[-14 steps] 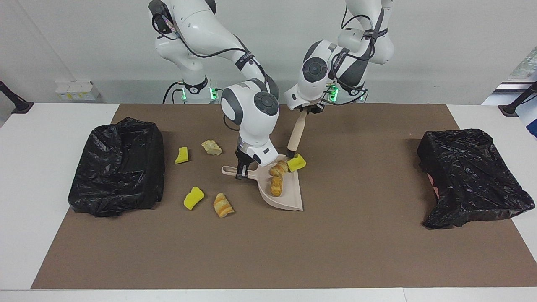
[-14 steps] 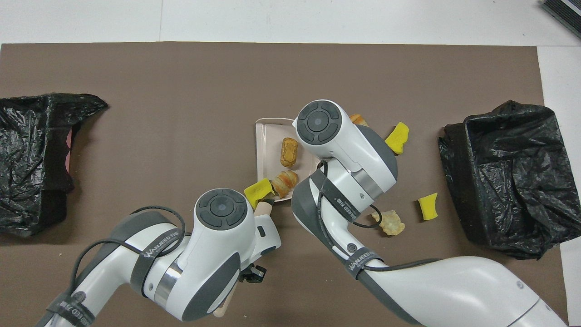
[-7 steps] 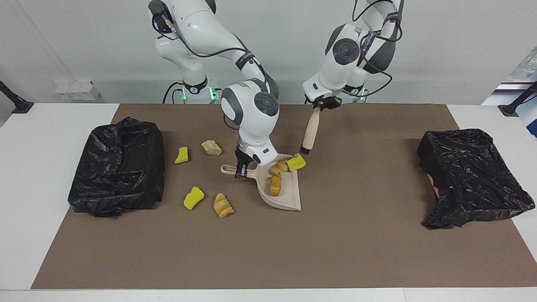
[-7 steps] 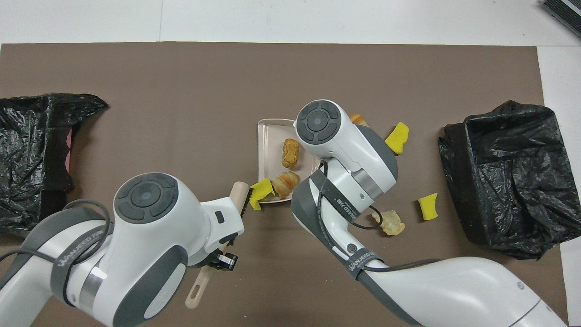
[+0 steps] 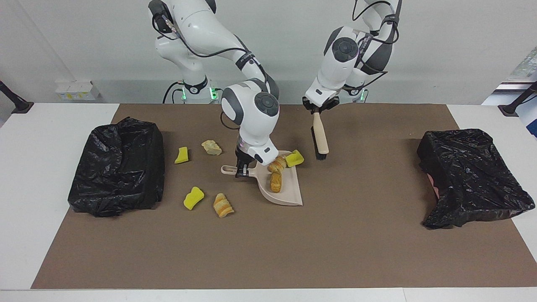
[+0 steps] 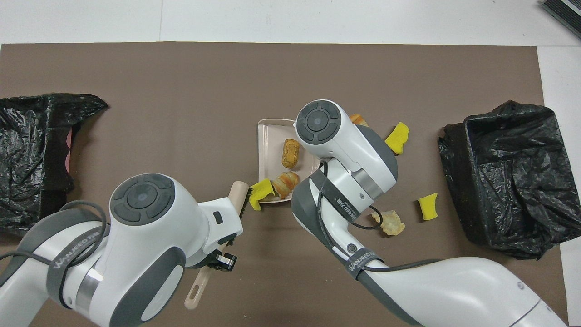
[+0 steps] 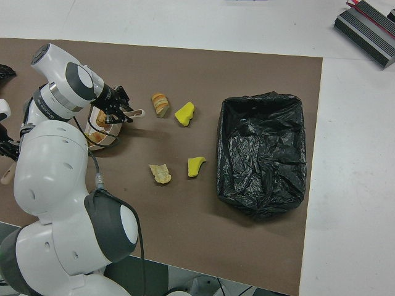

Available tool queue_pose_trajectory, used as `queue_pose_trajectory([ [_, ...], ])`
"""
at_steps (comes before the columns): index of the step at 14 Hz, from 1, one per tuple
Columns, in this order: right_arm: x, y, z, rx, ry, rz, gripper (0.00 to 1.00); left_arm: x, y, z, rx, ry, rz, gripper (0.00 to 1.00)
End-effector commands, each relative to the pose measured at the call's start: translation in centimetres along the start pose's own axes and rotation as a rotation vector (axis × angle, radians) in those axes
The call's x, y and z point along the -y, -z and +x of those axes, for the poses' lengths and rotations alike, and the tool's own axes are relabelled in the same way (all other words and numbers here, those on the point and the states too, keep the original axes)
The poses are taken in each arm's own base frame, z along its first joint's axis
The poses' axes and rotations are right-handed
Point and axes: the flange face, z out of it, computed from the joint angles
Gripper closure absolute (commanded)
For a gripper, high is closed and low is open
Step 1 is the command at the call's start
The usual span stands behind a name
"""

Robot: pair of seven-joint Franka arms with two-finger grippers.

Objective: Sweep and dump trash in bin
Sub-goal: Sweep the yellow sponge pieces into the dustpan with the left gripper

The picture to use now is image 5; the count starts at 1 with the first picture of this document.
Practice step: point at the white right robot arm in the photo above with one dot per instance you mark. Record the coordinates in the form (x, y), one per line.
(251, 113)

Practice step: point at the black camera stand base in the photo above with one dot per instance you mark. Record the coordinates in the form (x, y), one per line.
(19, 105)
(509, 110)

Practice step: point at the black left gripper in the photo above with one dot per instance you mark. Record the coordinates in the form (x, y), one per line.
(320, 110)

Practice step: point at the beige plastic dustpan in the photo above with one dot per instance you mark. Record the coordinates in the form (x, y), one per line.
(289, 195)

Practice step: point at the wavy yellow sponge piece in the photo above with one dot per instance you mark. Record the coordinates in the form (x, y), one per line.
(193, 199)

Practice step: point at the pale yellow bread chunk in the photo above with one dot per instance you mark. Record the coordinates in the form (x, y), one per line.
(211, 147)

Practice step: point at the light blue panel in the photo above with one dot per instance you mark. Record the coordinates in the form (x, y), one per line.
(530, 123)

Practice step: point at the black bag lined pink bin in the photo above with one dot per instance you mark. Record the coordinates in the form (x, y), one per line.
(470, 176)

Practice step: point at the golden brown bread roll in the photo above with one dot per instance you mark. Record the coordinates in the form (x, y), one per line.
(276, 182)

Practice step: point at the small striped croissant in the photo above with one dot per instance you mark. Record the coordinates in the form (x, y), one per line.
(277, 164)

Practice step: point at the small yellow sponge wedge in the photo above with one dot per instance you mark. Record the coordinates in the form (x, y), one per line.
(182, 156)

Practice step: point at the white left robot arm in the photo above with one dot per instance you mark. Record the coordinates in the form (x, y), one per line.
(335, 71)

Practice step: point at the brown table mat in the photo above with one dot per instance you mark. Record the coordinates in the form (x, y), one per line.
(268, 251)

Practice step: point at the large striped croissant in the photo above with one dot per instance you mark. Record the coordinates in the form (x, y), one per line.
(222, 205)

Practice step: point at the white shelf dark edge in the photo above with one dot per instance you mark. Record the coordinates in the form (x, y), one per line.
(516, 86)

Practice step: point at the beige hand brush black bristles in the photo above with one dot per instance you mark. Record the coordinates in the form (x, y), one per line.
(321, 138)

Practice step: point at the white wall socket box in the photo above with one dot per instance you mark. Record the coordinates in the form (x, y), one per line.
(75, 91)

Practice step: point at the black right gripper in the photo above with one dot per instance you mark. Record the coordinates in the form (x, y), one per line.
(242, 157)

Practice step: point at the large yellow sponge piece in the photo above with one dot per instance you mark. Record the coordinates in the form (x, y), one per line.
(295, 158)

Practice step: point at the patterned paper sheet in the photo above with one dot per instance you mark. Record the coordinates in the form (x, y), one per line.
(526, 67)

